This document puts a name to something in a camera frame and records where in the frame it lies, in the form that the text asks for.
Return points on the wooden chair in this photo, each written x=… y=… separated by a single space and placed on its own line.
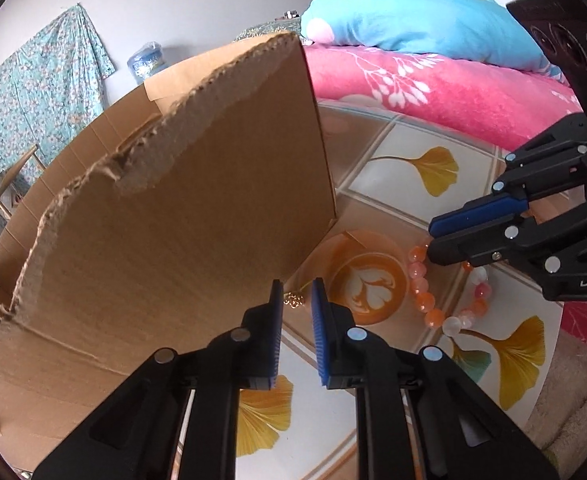
x=20 y=162

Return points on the teal floral cloth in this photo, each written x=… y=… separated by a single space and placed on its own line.
x=33 y=90

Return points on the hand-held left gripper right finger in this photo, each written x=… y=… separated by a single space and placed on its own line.
x=319 y=335

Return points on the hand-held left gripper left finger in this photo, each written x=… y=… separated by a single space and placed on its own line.
x=275 y=330

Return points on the pink floral blanket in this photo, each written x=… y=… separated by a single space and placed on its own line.
x=448 y=100

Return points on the grey green patterned cloth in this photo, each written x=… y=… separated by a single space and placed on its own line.
x=268 y=30

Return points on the leaf print tablecloth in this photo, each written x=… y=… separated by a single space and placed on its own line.
x=388 y=190

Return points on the blue water jug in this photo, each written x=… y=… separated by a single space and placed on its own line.
x=146 y=62

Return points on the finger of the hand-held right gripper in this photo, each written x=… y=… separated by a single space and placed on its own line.
x=473 y=250
x=473 y=217

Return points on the blue pillow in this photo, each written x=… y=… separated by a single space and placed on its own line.
x=413 y=20

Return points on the brown cardboard box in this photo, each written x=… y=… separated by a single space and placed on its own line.
x=173 y=235

